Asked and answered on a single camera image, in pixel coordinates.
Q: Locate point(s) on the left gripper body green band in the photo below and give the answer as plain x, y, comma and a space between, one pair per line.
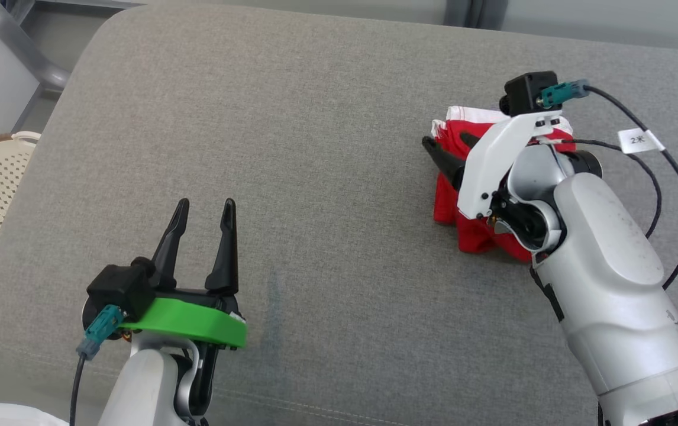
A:
191, 319

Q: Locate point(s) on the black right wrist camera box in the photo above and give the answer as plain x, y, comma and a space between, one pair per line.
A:
525, 92

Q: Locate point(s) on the grey metal tube leg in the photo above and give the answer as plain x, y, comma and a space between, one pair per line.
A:
25, 53

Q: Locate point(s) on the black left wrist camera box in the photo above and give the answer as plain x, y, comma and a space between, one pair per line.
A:
120, 287

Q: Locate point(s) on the red garment white striped trim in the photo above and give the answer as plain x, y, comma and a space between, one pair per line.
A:
474, 236

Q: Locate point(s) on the grey fabric sofa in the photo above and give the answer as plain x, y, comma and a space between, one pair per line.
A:
315, 148

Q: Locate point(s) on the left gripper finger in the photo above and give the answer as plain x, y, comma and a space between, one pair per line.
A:
226, 254
170, 254

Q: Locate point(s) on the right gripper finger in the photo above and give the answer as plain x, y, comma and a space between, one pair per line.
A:
446, 163
471, 141

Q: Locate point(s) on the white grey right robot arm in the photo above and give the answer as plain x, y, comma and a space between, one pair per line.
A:
611, 284

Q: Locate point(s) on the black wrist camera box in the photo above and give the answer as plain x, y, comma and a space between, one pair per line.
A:
120, 287
525, 92

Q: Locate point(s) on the dark grey pillar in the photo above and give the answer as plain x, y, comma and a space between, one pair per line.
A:
475, 12

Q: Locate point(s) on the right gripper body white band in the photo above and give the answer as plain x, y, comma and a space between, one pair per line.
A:
487, 165

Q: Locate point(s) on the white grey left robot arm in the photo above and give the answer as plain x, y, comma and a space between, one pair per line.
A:
138, 390

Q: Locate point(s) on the white cloth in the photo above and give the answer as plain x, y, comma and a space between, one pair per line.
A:
13, 415

